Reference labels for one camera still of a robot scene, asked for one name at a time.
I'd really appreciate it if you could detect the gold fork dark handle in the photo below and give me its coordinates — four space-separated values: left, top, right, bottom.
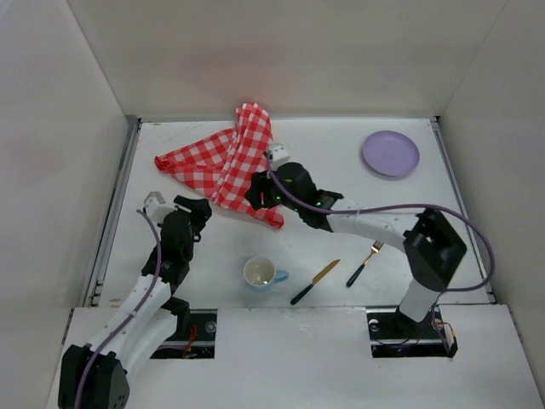
346 241 384 288

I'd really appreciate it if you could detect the lilac plastic plate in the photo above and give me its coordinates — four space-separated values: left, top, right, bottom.
361 130 421 179

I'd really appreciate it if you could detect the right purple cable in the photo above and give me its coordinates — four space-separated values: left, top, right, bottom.
264 151 496 293

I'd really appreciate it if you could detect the red white checkered cloth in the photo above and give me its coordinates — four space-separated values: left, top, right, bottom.
154 103 284 229

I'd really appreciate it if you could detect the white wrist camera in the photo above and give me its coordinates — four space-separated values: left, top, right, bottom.
143 191 169 222
264 142 290 169

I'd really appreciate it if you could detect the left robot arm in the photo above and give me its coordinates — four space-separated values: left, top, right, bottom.
57 192 212 408

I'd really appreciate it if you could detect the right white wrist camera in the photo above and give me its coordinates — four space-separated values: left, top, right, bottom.
264 142 290 169

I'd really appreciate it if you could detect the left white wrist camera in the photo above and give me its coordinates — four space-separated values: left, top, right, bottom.
143 191 169 222

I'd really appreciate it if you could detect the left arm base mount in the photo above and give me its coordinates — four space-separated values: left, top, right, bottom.
151 309 217 360

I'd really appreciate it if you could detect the gold knife dark handle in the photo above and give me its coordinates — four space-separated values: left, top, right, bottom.
290 259 341 306

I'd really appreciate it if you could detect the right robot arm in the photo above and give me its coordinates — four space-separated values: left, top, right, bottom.
244 162 467 323

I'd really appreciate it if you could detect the white mug blue handle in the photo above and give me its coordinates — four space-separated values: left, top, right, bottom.
243 256 290 291

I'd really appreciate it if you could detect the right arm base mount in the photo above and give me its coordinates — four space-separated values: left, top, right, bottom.
366 307 458 359

